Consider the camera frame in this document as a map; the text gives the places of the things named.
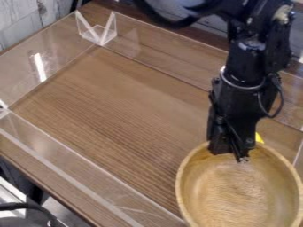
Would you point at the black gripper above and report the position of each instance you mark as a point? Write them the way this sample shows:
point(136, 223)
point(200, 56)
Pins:
point(239, 106)

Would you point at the yellow lemon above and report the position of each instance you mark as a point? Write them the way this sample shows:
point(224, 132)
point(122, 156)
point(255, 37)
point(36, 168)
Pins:
point(259, 139)

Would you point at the brown wooden bowl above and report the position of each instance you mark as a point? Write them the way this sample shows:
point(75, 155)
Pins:
point(223, 193)

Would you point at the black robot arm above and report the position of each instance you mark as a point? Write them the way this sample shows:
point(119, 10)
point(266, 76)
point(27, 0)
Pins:
point(258, 32)

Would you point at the clear acrylic corner bracket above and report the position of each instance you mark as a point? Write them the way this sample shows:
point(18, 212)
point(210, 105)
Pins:
point(98, 34)

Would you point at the black table frame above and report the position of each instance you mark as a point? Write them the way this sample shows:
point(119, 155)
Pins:
point(44, 212)

